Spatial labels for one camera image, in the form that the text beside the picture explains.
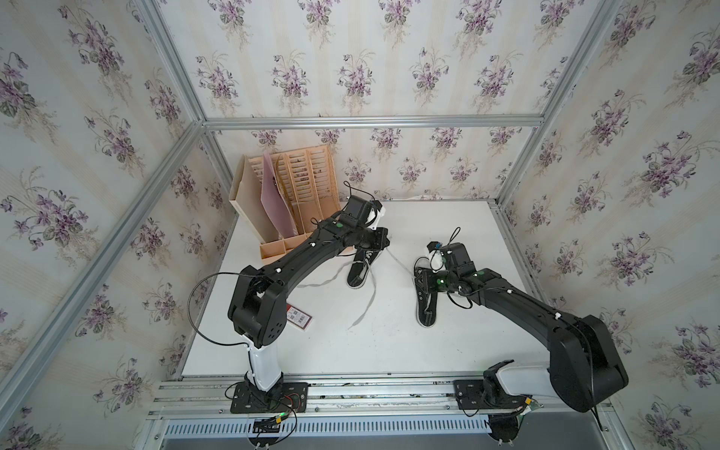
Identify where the black canvas sneaker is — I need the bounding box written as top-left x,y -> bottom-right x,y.
297,246 -> 389,331
412,257 -> 438,328

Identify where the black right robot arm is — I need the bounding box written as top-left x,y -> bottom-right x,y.
416,268 -> 629,413

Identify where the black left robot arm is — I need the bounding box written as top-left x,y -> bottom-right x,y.
228,214 -> 390,393

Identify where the peach plastic file organizer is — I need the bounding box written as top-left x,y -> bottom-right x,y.
248,145 -> 341,264

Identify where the red card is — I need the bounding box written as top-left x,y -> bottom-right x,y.
286,304 -> 312,331

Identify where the pink folder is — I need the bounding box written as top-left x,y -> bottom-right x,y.
261,152 -> 297,238

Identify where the beige folder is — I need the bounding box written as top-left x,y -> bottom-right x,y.
229,156 -> 279,244

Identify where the small circuit board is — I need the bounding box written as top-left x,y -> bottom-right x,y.
250,417 -> 283,436

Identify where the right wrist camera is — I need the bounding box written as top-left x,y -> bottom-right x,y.
427,241 -> 472,271

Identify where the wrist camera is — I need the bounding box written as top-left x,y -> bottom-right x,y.
339,195 -> 384,228
427,241 -> 472,271

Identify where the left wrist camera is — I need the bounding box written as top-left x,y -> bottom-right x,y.
339,195 -> 384,228

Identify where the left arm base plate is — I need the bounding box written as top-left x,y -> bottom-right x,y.
226,380 -> 309,414

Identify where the aluminium rail frame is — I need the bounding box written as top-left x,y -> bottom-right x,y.
0,0 -> 637,450

